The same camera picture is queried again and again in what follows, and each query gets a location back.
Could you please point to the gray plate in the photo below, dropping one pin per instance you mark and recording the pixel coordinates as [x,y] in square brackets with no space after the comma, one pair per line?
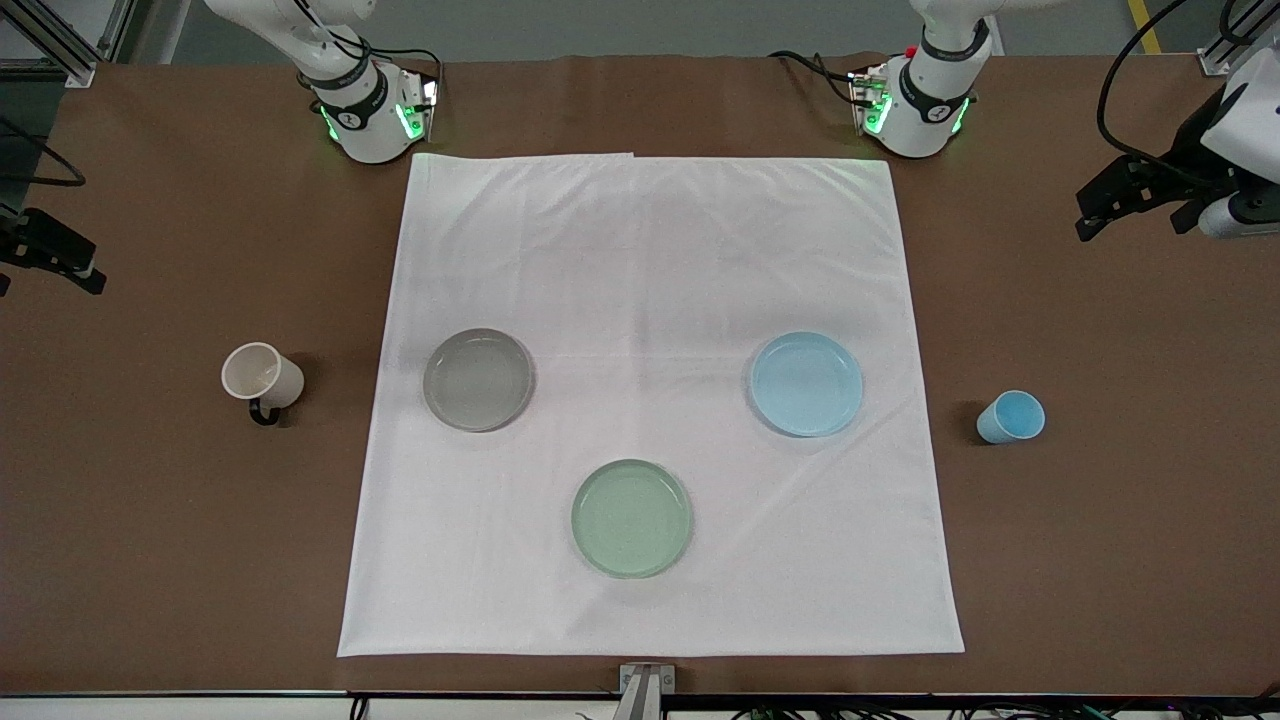
[478,380]

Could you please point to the aluminium frame profile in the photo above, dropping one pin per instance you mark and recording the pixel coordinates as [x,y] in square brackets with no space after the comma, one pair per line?
[70,50]
[1215,55]

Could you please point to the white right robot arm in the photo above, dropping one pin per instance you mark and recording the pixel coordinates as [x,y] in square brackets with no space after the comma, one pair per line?
[360,110]

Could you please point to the blue cup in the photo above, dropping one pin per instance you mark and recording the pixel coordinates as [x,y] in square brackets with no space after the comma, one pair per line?
[1010,418]

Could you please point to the green plate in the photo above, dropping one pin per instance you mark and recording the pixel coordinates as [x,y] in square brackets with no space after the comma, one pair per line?
[632,518]

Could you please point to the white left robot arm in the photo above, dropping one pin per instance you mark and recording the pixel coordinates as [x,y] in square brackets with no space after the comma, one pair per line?
[925,100]

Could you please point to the blue plate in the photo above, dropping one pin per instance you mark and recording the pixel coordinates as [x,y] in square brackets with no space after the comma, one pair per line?
[806,384]

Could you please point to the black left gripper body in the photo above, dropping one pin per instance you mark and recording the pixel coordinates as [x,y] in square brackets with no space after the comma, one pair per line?
[1192,138]

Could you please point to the white cloth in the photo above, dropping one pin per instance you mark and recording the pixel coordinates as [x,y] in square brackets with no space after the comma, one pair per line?
[650,400]

